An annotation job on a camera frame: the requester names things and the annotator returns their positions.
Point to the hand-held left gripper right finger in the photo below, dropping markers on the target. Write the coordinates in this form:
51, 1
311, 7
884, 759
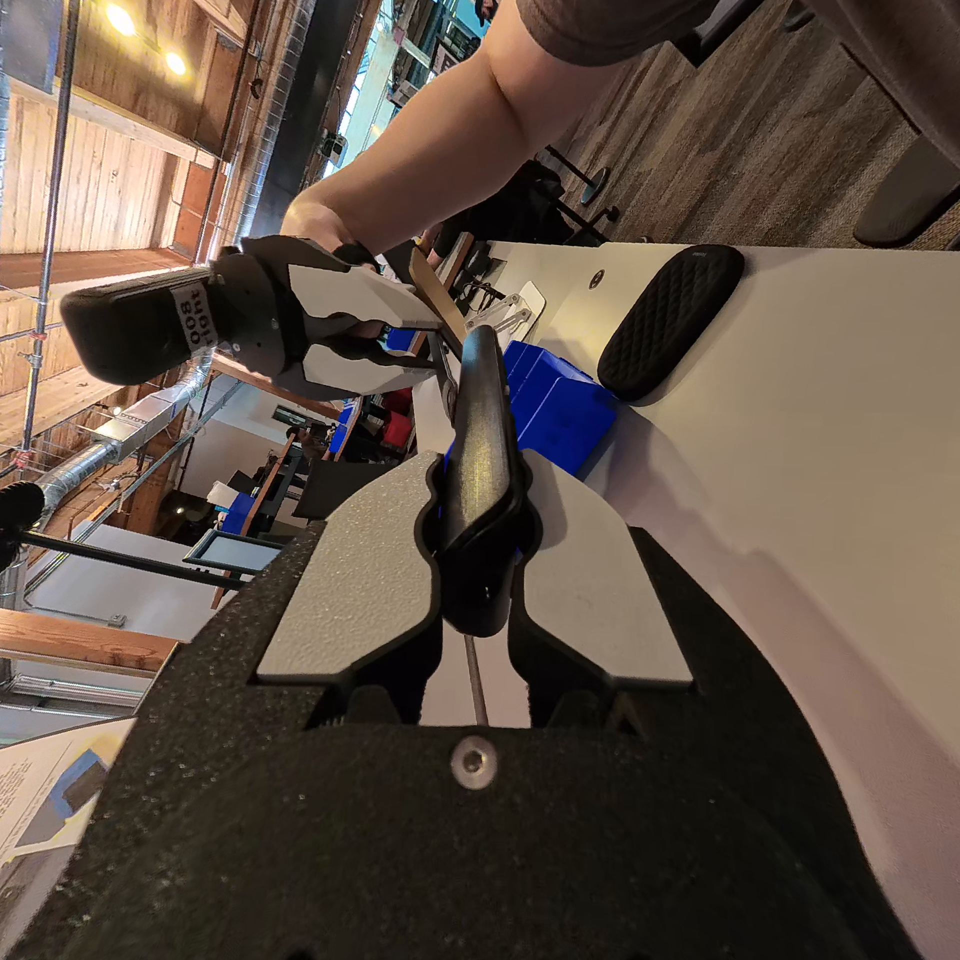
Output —
600, 600

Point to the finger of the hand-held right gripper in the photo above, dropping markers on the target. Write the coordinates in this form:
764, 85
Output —
345, 369
352, 289

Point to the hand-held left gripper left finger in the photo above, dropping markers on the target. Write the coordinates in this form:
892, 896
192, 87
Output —
352, 585

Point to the black remote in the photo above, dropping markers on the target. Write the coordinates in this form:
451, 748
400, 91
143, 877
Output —
480, 450

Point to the blue plastic bin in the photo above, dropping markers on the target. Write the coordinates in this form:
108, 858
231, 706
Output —
562, 412

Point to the person's right forearm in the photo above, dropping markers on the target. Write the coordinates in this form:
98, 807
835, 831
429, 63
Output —
450, 150

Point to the person's right hand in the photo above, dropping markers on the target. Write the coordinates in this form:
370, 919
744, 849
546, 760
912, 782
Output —
315, 221

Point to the blue storage bin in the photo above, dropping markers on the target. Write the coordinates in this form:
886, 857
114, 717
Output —
240, 510
345, 429

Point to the red bag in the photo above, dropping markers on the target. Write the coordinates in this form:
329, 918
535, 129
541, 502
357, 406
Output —
397, 431

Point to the thin black framed board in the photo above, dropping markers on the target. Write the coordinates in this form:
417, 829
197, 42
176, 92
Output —
435, 300

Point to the black office chair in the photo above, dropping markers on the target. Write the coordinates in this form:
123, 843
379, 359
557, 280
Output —
337, 487

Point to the metal folding stand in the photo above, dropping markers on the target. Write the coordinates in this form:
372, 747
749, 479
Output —
517, 304

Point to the ceiling light bulb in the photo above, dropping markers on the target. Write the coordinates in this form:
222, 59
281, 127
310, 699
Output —
120, 19
176, 64

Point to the black wrist rest pad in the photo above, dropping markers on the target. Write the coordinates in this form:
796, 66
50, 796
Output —
667, 322

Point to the printed instruction sheet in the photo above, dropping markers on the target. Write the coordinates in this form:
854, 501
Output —
45, 787

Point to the grey office chair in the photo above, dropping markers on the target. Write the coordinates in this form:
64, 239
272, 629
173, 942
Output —
907, 195

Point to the silver ventilation duct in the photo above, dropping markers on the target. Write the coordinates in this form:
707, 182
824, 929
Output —
142, 420

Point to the grey screen black frame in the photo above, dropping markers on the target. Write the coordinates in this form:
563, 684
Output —
232, 553

